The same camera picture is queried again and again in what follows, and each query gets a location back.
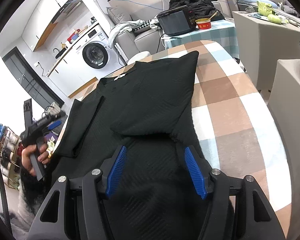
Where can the pile of black clothes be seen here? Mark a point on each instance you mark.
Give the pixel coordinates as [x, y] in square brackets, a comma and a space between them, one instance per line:
[200, 5]

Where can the houndstooth cloth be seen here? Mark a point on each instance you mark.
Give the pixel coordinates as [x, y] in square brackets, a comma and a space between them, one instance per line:
[145, 25]

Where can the white washing machine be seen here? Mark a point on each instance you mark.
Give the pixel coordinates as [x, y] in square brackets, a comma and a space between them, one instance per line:
[95, 53]

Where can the white base cabinet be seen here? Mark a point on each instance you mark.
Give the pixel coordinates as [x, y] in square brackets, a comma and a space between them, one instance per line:
[65, 65]

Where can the white grey cloth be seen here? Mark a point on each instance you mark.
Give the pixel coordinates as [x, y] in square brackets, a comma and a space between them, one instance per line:
[120, 31]

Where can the beige chair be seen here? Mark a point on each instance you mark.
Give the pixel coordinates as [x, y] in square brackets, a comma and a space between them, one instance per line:
[290, 130]

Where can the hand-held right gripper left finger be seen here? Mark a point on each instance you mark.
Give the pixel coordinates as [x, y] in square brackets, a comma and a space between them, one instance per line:
[116, 170]

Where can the white wall cabinet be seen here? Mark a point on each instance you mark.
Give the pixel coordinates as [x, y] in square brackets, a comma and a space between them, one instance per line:
[37, 22]

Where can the white round stool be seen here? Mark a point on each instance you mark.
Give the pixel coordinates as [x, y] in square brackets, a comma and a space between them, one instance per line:
[140, 56]

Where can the metal shoe rack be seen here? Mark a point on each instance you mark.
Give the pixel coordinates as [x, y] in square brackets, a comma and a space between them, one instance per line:
[6, 142]

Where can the plaid blanket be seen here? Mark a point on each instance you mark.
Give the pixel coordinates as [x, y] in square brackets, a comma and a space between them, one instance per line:
[227, 100]

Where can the grey range hood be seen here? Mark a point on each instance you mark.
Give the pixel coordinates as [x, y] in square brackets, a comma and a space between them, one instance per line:
[68, 5]

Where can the person's left hand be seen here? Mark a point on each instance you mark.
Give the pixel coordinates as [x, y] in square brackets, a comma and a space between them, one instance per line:
[40, 156]

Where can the grey side cabinet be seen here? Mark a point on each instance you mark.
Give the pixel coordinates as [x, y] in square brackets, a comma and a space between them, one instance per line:
[265, 50]

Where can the red snack packet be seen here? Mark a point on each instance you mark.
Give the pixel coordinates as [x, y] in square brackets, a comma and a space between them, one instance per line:
[203, 25]

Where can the black t-shirt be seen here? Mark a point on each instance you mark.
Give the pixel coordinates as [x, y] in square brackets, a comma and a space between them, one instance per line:
[145, 100]

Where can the grey sofa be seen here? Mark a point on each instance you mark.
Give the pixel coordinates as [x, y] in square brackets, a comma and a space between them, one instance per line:
[126, 42]

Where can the green toy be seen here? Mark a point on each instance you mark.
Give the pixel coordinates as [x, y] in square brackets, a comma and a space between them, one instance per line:
[265, 8]

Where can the person's left forearm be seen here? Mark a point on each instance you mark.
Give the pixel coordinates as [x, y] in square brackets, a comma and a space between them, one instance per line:
[31, 190]

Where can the black bag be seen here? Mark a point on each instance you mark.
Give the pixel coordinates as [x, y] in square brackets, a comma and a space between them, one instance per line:
[175, 21]

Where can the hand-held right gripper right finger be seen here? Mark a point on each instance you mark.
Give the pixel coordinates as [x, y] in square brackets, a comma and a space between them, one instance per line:
[195, 172]

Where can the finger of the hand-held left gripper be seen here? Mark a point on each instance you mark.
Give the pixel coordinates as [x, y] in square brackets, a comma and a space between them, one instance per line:
[54, 124]

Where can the teal checked tablecloth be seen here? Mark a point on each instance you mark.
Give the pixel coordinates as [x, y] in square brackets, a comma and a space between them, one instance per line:
[222, 35]

